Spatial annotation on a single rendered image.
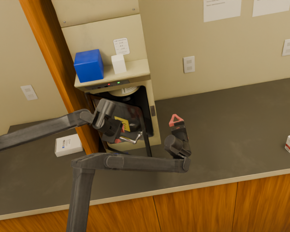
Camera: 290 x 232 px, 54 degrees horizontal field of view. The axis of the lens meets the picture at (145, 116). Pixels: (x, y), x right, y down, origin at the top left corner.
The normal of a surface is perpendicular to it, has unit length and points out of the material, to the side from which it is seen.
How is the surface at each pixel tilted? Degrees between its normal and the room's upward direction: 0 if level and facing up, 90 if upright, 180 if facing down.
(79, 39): 90
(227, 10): 90
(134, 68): 0
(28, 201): 0
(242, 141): 0
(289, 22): 90
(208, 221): 90
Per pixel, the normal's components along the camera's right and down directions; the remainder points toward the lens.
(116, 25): 0.09, 0.66
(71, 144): -0.15, -0.73
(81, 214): 0.60, -0.09
